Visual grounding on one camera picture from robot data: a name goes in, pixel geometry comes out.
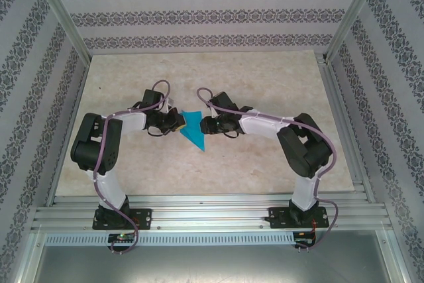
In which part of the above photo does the blue cloth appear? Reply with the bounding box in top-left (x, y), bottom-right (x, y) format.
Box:
top-left (178, 109), bottom-right (206, 152)

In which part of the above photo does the grey metal sheet panel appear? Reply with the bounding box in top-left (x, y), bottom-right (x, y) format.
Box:
top-left (32, 245), bottom-right (405, 283)

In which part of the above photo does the left small circuit board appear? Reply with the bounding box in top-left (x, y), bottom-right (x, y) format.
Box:
top-left (108, 233), bottom-right (135, 244)

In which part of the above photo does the small circuit board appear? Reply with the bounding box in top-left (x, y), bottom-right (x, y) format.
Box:
top-left (108, 233), bottom-right (135, 244)
top-left (293, 232), bottom-right (315, 246)

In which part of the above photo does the right small circuit board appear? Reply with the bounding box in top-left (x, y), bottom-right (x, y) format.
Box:
top-left (293, 232), bottom-right (315, 246)

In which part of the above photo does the long aluminium base rail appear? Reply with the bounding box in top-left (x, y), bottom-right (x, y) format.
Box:
top-left (31, 195), bottom-right (394, 233)

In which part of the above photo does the aluminium side rail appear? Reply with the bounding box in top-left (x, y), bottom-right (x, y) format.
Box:
top-left (44, 59), bottom-right (92, 207)
top-left (316, 52), bottom-right (377, 204)

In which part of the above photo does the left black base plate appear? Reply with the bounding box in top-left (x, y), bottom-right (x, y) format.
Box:
top-left (92, 208), bottom-right (153, 231)

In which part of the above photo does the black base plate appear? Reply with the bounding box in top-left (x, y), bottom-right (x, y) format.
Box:
top-left (268, 206), bottom-right (329, 230)
top-left (92, 208), bottom-right (153, 231)

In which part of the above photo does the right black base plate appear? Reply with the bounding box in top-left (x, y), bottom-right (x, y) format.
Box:
top-left (268, 206), bottom-right (329, 230)

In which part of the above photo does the slotted grey cable duct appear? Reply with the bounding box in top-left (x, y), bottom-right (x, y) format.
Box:
top-left (44, 232), bottom-right (295, 247)

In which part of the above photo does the aluminium frame post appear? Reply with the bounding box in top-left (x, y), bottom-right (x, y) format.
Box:
top-left (324, 0), bottom-right (387, 64)
top-left (28, 0), bottom-right (92, 62)

